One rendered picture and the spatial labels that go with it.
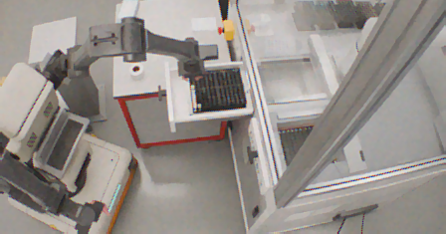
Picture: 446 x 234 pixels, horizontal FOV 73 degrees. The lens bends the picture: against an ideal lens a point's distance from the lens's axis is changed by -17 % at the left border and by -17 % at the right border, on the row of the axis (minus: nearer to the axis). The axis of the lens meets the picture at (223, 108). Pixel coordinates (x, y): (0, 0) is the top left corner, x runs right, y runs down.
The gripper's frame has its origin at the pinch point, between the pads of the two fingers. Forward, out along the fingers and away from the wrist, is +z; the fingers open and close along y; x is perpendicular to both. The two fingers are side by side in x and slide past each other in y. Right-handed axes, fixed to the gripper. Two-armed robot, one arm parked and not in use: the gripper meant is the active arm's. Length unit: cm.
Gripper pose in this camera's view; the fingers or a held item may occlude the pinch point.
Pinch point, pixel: (191, 79)
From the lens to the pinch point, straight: 142.8
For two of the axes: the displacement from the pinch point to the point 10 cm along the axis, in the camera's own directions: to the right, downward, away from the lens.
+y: -9.9, 1.2, -1.1
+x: 1.5, 8.8, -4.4
